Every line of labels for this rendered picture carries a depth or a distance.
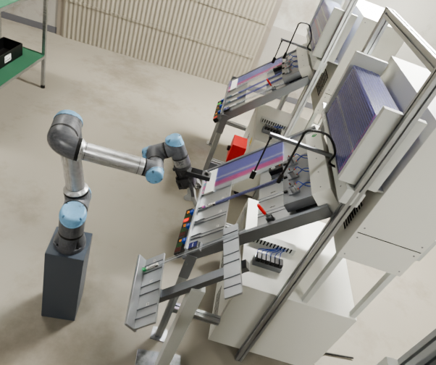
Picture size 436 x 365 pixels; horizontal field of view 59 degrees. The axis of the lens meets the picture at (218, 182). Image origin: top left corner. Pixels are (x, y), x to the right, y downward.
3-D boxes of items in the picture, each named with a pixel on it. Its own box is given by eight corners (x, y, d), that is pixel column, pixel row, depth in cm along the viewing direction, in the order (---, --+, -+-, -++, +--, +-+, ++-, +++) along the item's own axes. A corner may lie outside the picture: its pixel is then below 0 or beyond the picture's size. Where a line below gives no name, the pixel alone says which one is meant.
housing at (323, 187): (324, 218, 165) (311, 194, 159) (315, 156, 204) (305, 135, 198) (342, 212, 162) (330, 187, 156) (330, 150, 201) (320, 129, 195)
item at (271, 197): (261, 235, 176) (256, 227, 174) (265, 156, 228) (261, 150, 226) (332, 213, 163) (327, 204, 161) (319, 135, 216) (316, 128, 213)
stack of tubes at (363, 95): (339, 173, 153) (376, 115, 137) (326, 114, 194) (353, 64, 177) (368, 183, 154) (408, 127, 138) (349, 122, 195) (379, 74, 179)
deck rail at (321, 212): (190, 261, 189) (184, 252, 186) (191, 257, 191) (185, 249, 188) (332, 216, 162) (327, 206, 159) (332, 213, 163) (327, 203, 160)
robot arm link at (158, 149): (140, 158, 169) (164, 152, 168) (141, 144, 178) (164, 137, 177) (146, 171, 174) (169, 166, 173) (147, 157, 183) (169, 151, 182)
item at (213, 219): (190, 253, 189) (187, 249, 188) (209, 175, 242) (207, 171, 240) (224, 242, 182) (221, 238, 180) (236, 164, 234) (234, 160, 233)
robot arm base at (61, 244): (48, 251, 183) (49, 237, 177) (59, 228, 195) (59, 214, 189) (81, 257, 186) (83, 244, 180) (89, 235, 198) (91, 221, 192)
